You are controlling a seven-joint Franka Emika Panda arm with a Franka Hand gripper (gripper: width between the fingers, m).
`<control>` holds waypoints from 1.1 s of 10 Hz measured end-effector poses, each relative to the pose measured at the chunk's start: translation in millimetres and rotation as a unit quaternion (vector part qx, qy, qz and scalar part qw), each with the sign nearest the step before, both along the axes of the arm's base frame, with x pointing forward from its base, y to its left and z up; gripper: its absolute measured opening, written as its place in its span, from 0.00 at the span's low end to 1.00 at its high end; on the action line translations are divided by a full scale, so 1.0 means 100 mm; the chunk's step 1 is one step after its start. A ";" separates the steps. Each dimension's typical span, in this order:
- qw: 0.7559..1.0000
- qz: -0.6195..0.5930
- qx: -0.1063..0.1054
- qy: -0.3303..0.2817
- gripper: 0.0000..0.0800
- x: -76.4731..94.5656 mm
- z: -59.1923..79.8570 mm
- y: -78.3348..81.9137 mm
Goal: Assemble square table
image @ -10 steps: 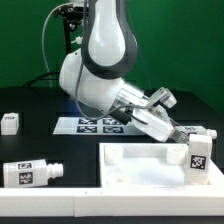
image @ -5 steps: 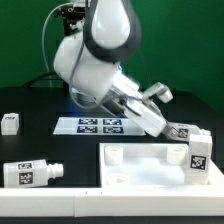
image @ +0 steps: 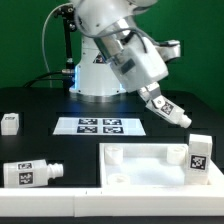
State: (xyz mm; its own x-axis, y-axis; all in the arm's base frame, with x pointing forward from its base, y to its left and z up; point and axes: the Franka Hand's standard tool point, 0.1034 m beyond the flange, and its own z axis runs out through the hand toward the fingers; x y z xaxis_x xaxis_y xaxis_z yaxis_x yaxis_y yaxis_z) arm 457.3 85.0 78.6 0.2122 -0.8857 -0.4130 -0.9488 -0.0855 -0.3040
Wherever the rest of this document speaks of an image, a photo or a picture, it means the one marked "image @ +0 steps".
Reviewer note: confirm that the white L-shaped obstacle wall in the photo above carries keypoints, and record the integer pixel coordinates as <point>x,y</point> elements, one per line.
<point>187,200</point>

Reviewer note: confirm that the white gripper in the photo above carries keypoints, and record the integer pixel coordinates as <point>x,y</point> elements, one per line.
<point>136,69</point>

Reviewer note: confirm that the paper sheet with tags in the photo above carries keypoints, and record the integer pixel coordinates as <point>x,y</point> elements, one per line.
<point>99,126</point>

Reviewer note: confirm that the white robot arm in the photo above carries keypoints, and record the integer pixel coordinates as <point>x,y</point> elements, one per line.
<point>111,25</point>

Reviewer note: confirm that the black camera stand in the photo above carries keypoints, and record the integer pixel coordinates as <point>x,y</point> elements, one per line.
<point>67,12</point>

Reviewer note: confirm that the white square tabletop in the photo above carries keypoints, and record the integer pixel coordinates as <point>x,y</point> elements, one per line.
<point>145,164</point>

